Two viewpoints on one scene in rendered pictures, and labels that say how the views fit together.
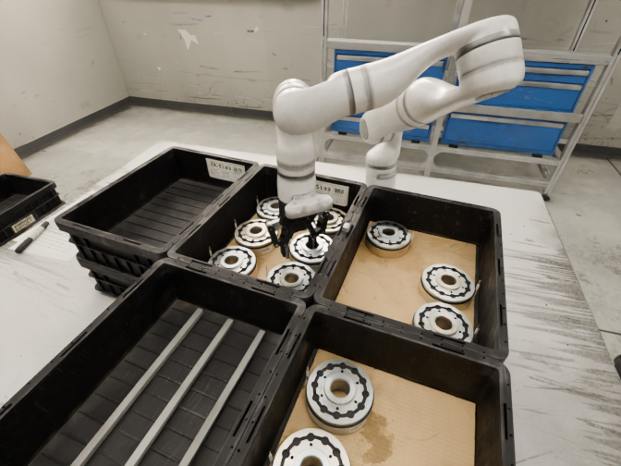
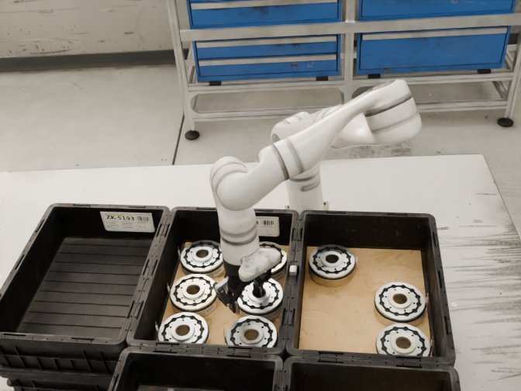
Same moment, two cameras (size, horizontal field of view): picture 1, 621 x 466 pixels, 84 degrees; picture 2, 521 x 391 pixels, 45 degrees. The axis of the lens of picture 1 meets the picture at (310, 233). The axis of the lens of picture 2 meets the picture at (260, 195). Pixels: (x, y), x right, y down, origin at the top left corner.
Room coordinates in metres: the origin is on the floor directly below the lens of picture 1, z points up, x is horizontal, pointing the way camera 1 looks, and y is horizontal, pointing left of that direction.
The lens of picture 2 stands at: (-0.30, 0.16, 1.86)
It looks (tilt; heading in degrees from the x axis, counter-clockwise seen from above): 39 degrees down; 348
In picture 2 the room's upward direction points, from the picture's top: 5 degrees counter-clockwise
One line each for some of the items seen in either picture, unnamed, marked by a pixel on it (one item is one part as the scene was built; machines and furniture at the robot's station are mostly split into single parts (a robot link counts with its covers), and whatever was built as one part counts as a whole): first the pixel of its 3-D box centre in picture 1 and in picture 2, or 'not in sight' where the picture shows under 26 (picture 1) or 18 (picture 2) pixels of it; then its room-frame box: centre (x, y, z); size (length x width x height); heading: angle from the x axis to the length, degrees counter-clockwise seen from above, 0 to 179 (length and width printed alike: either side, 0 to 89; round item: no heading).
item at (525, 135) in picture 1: (508, 108); (435, 18); (2.21, -1.27, 0.60); 0.72 x 0.03 x 0.56; 74
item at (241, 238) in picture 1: (256, 232); (193, 292); (0.63, 0.13, 0.86); 0.10 x 0.10 x 0.01
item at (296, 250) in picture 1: (311, 247); (259, 295); (0.58, 0.00, 0.86); 0.10 x 0.10 x 0.01
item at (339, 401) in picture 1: (339, 388); not in sight; (0.25, -0.04, 0.86); 0.05 x 0.05 x 0.01
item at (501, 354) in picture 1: (419, 252); (367, 280); (0.50, -0.21, 0.92); 0.40 x 0.30 x 0.02; 158
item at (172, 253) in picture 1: (280, 218); (221, 274); (0.61, 0.07, 0.92); 0.40 x 0.30 x 0.02; 158
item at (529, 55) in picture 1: (456, 50); not in sight; (2.35, -0.90, 0.91); 1.70 x 0.10 x 0.05; 74
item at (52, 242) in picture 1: (78, 221); not in sight; (0.89, 0.75, 0.70); 0.33 x 0.23 x 0.01; 164
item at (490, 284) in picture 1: (413, 271); (366, 297); (0.50, -0.21, 0.87); 0.40 x 0.30 x 0.11; 158
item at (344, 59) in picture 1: (383, 97); (265, 26); (2.43, -0.50, 0.60); 0.72 x 0.03 x 0.56; 74
